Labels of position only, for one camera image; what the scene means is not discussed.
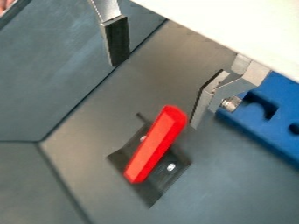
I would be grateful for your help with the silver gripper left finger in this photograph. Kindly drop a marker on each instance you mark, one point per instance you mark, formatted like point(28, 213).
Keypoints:
point(113, 28)

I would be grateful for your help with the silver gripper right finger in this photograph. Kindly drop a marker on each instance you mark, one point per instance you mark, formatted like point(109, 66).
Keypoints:
point(219, 91)

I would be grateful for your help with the red hexagonal prism peg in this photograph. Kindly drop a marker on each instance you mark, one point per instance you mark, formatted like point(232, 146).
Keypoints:
point(160, 136)

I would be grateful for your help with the blue foam shape-sorter block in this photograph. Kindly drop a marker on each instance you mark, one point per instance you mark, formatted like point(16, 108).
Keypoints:
point(267, 116)

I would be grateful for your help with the black curved cradle stand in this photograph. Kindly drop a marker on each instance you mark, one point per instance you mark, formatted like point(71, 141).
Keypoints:
point(170, 168)

